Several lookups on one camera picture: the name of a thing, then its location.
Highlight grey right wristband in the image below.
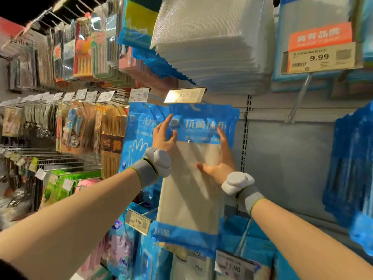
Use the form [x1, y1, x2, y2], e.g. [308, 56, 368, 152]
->
[235, 185, 265, 217]

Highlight blue-topped grey cloth packet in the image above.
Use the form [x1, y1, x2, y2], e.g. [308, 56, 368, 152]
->
[152, 103, 240, 252]

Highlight white right wrist tracker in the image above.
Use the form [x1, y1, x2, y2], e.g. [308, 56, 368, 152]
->
[221, 171, 256, 196]

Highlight blue-framed grey cloth packets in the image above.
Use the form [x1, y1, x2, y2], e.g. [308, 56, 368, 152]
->
[270, 0, 373, 94]

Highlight row of small price tags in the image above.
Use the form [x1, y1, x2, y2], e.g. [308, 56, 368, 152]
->
[0, 89, 117, 110]

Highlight white left wrist tracker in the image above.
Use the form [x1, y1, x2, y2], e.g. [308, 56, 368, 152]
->
[145, 147, 173, 178]

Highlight green hanging packets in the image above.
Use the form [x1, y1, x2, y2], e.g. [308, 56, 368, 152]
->
[40, 169, 102, 208]

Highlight slotted metal shelf upright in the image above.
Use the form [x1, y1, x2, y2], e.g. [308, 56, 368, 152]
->
[240, 94, 253, 172]

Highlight person's left hand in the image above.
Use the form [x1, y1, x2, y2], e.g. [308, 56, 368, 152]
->
[152, 114, 178, 152]

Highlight stack of white cloth packets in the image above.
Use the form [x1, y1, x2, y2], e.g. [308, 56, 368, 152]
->
[150, 0, 277, 96]

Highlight metal display hook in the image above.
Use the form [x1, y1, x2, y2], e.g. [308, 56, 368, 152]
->
[234, 218, 253, 256]

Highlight large white price tag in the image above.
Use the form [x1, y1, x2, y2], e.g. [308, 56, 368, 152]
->
[214, 249, 256, 280]

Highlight person's right forearm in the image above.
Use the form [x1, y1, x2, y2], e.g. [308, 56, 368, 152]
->
[251, 198, 373, 280]

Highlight clear-framed white price tag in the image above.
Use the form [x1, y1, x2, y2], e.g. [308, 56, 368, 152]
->
[128, 87, 151, 103]

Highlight row of metal wire hooks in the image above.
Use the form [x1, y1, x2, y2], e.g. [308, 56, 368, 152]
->
[0, 145, 102, 174]

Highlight tilted white price tag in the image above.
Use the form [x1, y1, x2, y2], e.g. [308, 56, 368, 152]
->
[125, 209, 153, 232]

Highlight brown chopstick packets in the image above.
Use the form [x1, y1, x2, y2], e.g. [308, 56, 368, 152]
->
[100, 104, 129, 179]

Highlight person's left forearm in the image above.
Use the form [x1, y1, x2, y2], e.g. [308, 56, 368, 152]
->
[0, 170, 143, 280]

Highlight row of hanging utensil packets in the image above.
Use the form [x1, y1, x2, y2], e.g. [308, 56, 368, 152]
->
[0, 3, 137, 91]

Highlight yellow sponge blue packet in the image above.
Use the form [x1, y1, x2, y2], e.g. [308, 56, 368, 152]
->
[117, 0, 164, 50]

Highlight row of hanging kitchen gadgets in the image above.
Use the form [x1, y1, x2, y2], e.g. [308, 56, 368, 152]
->
[0, 101, 60, 138]

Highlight blue packets under hook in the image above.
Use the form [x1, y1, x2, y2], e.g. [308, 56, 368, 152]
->
[218, 214, 292, 280]

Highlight white wrist tracker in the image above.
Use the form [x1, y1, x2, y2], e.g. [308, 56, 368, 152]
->
[221, 171, 256, 196]
[145, 147, 173, 178]

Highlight glaring shelf price tag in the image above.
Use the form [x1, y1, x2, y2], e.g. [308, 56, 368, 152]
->
[163, 87, 207, 104]

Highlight colourful spoon set packet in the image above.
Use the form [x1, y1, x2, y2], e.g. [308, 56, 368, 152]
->
[60, 108, 88, 153]

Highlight blue disposable glove packet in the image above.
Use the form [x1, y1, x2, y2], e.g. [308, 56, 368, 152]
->
[118, 102, 164, 199]

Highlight grey left wristband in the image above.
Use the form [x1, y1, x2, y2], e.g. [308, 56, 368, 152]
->
[128, 158, 159, 189]

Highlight grey wristband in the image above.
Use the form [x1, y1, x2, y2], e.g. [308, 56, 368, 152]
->
[128, 158, 159, 189]
[235, 185, 265, 217]

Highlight blue and pink glove packets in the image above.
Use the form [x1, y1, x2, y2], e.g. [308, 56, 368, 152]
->
[99, 201, 175, 280]

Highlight stack of blue hanging packets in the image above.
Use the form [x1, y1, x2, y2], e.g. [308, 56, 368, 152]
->
[322, 101, 373, 255]

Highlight pink hanging packet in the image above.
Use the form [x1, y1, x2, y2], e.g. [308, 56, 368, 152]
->
[74, 177, 102, 194]

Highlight orange and white price sign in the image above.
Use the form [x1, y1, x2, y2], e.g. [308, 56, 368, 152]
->
[281, 22, 364, 75]

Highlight person's right hand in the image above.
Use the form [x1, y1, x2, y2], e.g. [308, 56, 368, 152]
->
[196, 126, 237, 186]

